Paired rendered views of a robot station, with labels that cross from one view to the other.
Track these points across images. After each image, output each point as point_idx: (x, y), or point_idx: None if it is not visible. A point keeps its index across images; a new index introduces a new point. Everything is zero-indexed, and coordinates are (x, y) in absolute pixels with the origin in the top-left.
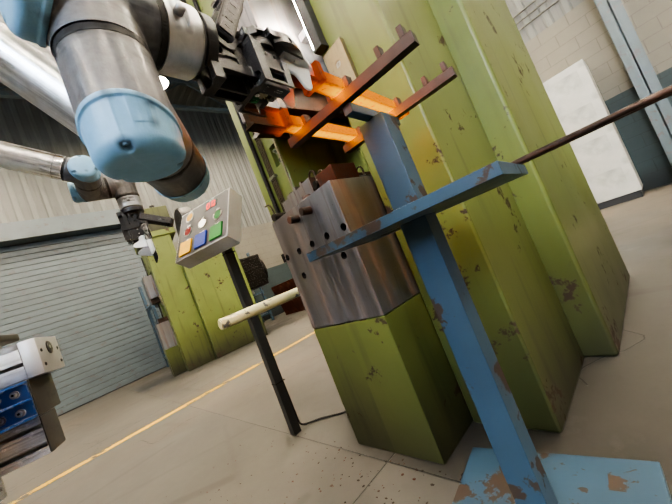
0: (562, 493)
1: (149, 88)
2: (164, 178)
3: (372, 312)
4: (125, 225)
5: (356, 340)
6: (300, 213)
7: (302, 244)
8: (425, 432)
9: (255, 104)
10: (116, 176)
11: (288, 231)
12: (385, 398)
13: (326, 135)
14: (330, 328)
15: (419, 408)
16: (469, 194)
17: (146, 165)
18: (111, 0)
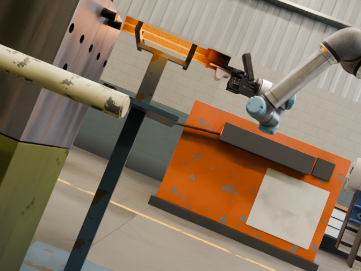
0: (54, 261)
1: None
2: (261, 122)
3: (69, 143)
4: None
5: (43, 168)
6: (121, 26)
7: (87, 37)
8: (22, 258)
9: (233, 83)
10: (271, 134)
11: (93, 6)
12: (19, 233)
13: (169, 41)
14: (36, 147)
15: (33, 234)
16: (146, 115)
17: (265, 132)
18: None
